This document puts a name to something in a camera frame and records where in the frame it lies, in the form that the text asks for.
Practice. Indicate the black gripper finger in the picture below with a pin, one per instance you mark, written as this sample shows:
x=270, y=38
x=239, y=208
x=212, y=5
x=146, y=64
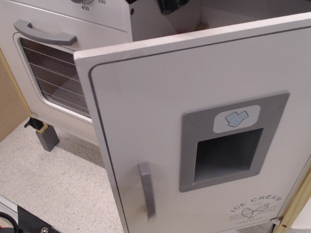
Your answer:
x=169, y=6
x=130, y=1

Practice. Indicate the white toy fridge door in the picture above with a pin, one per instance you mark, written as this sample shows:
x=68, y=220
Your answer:
x=137, y=93

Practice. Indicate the white toy oven door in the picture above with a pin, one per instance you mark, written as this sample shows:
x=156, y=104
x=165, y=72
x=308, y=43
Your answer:
x=46, y=74

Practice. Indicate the light wooden side panel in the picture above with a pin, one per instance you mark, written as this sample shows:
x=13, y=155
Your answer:
x=13, y=107

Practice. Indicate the grey oven temperature knob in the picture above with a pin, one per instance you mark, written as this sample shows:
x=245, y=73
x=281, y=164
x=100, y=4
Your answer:
x=82, y=1

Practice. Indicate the grey oven door handle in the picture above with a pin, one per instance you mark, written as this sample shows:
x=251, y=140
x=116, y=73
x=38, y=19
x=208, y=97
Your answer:
x=61, y=39

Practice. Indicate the grey kitchen leg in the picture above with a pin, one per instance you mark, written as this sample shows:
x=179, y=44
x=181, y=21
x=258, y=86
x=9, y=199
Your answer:
x=48, y=138

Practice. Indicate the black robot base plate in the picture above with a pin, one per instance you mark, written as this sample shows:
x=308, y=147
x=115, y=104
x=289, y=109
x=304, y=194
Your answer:
x=29, y=223

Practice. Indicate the grey ice dispenser panel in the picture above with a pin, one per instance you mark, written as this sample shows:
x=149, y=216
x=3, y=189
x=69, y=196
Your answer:
x=228, y=142

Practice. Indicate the black clamp on leg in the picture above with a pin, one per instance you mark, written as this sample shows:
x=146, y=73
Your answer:
x=35, y=123

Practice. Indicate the grey fridge door handle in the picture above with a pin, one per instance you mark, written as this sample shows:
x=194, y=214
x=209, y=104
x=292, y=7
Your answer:
x=148, y=190

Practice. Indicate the beige wooden side post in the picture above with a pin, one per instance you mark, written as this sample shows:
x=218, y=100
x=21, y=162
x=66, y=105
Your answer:
x=300, y=196

